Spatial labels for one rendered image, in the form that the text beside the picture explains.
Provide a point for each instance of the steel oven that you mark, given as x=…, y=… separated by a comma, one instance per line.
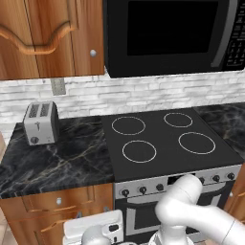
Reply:
x=150, y=183

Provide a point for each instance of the wooden cupboard door with knob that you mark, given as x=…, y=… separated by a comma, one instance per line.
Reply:
x=63, y=54

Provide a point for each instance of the silver toaster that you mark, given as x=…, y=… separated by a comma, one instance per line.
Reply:
x=40, y=126

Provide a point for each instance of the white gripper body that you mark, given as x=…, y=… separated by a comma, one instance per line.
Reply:
x=92, y=219

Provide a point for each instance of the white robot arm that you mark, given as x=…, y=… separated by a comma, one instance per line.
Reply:
x=178, y=207

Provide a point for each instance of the silver cupboard knob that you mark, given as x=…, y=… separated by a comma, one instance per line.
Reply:
x=93, y=53

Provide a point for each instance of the wooden base cupboard door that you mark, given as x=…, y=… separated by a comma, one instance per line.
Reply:
x=51, y=231

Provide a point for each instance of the black glass hob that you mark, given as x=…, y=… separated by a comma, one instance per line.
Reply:
x=166, y=159

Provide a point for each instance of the black microwave oven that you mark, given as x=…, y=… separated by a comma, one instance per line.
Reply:
x=169, y=35

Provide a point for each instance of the grey wall socket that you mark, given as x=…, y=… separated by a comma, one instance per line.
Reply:
x=58, y=86

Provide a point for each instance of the wooden base cabinet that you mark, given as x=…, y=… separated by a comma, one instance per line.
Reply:
x=237, y=197

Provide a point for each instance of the black oven door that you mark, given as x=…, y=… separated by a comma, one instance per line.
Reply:
x=140, y=217

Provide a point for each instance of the silver drawer knob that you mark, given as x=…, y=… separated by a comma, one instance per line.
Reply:
x=58, y=201

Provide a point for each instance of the wooden drawer front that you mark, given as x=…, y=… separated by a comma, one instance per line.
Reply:
x=79, y=199

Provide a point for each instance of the black oven knob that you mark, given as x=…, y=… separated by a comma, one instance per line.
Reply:
x=125, y=192
x=142, y=190
x=216, y=178
x=230, y=176
x=202, y=180
x=160, y=187

